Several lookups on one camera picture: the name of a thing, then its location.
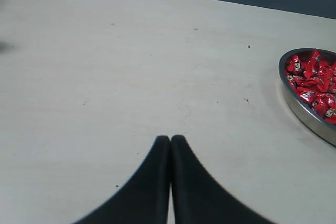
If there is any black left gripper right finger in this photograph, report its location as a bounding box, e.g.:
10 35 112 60
171 135 272 223

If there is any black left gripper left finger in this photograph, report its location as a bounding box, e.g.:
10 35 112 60
76 135 171 223

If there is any round steel plate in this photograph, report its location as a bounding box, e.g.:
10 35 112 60
278 48 335 146

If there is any pile of red candies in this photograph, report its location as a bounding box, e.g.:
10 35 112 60
285 49 335 124

